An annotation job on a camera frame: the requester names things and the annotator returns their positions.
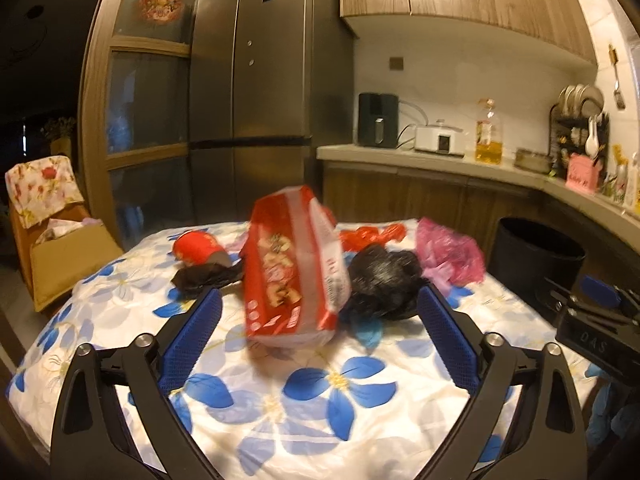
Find pink plastic bag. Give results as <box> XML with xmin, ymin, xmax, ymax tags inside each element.
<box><xmin>416</xmin><ymin>217</ymin><xmax>486</xmax><ymax>295</ymax></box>

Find red white snack package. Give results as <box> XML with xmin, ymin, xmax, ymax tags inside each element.
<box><xmin>241</xmin><ymin>185</ymin><xmax>352</xmax><ymax>348</ymax></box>

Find black plastic bag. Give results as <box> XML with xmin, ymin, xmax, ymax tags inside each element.
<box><xmin>340</xmin><ymin>244</ymin><xmax>427</xmax><ymax>323</ymax></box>
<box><xmin>171</xmin><ymin>260</ymin><xmax>244</xmax><ymax>299</ymax></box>

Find blue disposable glove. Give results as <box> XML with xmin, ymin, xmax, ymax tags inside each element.
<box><xmin>350</xmin><ymin>315</ymin><xmax>384</xmax><ymax>352</ymax></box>

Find black trash bin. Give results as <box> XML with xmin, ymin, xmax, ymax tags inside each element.
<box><xmin>487</xmin><ymin>217</ymin><xmax>587</xmax><ymax>313</ymax></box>

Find flat black plastic bag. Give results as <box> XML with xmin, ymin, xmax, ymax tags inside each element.
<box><xmin>171</xmin><ymin>260</ymin><xmax>244</xmax><ymax>299</ymax></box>

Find pink utensil box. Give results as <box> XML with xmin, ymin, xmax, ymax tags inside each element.
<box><xmin>565</xmin><ymin>154</ymin><xmax>602</xmax><ymax>194</ymax></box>

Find red paper cup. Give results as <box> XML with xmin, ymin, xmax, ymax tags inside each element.
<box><xmin>172</xmin><ymin>231</ymin><xmax>232</xmax><ymax>268</ymax></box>

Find cardboard box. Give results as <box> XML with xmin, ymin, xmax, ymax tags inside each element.
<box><xmin>29</xmin><ymin>219</ymin><xmax>124</xmax><ymax>312</ymax></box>

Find white rice spoon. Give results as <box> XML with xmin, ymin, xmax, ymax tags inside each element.
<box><xmin>585</xmin><ymin>116</ymin><xmax>599</xmax><ymax>159</ymax></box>

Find steel bowl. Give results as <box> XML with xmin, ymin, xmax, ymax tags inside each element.
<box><xmin>514</xmin><ymin>148</ymin><xmax>552</xmax><ymax>174</ymax></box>

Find black dish rack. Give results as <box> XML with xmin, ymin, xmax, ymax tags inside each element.
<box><xmin>548</xmin><ymin>84</ymin><xmax>610</xmax><ymax>183</ymax></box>

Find cooking oil bottle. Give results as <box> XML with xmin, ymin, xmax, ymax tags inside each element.
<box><xmin>475</xmin><ymin>98</ymin><xmax>503</xmax><ymax>165</ymax></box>

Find floral cloth on chair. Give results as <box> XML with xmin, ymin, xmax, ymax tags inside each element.
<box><xmin>4</xmin><ymin>155</ymin><xmax>85</xmax><ymax>229</ymax></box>

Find white slow cooker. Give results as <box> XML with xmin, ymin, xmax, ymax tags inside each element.
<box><xmin>413</xmin><ymin>119</ymin><xmax>465</xmax><ymax>158</ymax></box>

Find red plastic bag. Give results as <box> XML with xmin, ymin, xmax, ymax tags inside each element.
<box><xmin>340</xmin><ymin>223</ymin><xmax>407</xmax><ymax>252</ymax></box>

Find wooden lower cabinets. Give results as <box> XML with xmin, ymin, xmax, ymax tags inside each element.
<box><xmin>322</xmin><ymin>162</ymin><xmax>639</xmax><ymax>290</ymax></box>

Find wooden glass-panel door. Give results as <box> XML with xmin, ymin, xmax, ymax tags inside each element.
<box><xmin>78</xmin><ymin>0</ymin><xmax>200</xmax><ymax>248</ymax></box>

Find black air fryer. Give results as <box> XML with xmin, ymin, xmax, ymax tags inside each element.
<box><xmin>357</xmin><ymin>92</ymin><xmax>399</xmax><ymax>150</ymax></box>

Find dark steel refrigerator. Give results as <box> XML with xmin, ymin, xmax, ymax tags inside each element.
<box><xmin>189</xmin><ymin>0</ymin><xmax>354</xmax><ymax>223</ymax></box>

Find red round door decoration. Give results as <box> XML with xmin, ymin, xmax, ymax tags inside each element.
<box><xmin>139</xmin><ymin>0</ymin><xmax>184</xmax><ymax>25</ymax></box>

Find dark wall socket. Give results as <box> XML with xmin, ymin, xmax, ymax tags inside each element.
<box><xmin>388</xmin><ymin>56</ymin><xmax>405</xmax><ymax>72</ymax></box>

